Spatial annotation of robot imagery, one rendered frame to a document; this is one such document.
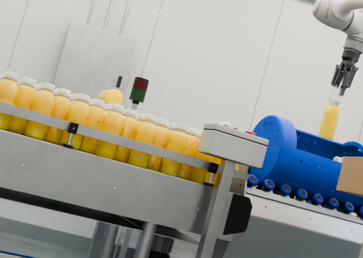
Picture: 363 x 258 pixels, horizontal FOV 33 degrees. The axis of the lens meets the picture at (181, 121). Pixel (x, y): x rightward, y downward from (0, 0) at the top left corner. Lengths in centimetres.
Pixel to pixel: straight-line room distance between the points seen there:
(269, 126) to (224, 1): 365
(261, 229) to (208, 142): 49
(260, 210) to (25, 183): 87
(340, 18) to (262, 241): 101
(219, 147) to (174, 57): 384
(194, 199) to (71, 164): 43
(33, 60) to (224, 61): 177
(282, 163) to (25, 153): 95
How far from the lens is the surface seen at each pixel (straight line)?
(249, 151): 204
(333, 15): 273
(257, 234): 234
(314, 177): 242
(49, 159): 195
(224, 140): 199
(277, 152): 234
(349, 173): 212
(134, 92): 259
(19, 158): 193
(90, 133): 199
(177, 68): 578
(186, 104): 578
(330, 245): 251
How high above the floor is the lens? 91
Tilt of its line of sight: 5 degrees up
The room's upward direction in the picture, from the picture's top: 15 degrees clockwise
